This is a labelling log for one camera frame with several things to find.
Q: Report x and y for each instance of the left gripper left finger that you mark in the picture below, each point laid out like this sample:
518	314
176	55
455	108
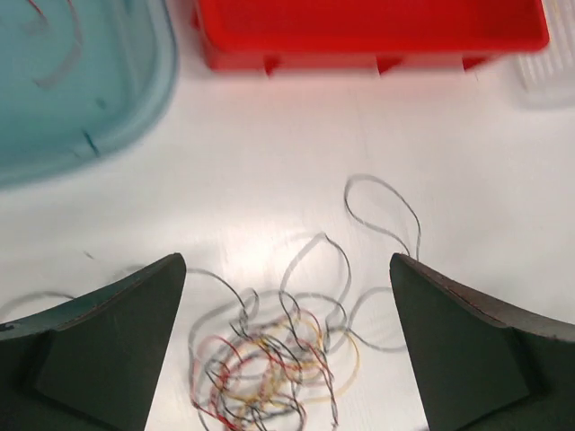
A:
92	363

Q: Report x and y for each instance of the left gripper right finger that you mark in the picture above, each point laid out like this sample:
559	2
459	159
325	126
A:
481	363

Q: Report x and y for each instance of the teal transparent plastic tub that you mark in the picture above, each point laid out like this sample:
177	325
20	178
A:
80	81

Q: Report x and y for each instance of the white perforated plastic basket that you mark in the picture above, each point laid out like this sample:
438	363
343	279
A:
546	79

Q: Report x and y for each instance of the red plastic tray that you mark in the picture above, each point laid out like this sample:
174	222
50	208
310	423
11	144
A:
274	35

